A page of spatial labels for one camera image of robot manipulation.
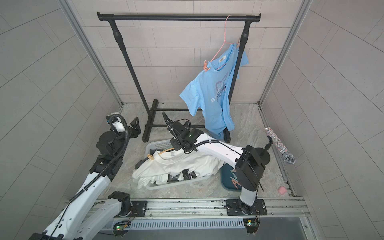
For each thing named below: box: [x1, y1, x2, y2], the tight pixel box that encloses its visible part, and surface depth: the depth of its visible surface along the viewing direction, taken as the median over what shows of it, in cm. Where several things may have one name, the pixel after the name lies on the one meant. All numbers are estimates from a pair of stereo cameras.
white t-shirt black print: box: [132, 149, 225, 189], surface depth 74 cm
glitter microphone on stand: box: [265, 126, 296, 165], surface depth 68 cm
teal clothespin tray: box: [220, 163, 242, 192], surface depth 80 cm
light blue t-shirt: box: [179, 43, 250, 140], surface depth 75 cm
